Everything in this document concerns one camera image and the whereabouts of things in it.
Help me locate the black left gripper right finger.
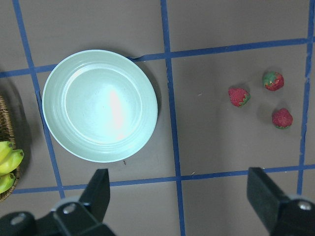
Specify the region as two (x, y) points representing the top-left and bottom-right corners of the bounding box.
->
(247, 167), (315, 236)

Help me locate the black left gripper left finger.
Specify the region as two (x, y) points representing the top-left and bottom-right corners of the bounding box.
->
(0, 169), (115, 236)

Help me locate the red strawberry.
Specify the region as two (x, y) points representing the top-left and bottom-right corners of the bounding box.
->
(228, 88), (251, 108)
(262, 71), (284, 91)
(272, 108), (293, 129)

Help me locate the light green round plate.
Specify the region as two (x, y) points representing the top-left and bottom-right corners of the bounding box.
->
(42, 50), (158, 163)

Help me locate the yellow banana bunch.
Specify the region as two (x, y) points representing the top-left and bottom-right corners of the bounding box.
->
(0, 141), (24, 194)

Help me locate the brown wicker basket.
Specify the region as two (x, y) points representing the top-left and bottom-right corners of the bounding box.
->
(0, 96), (20, 202)

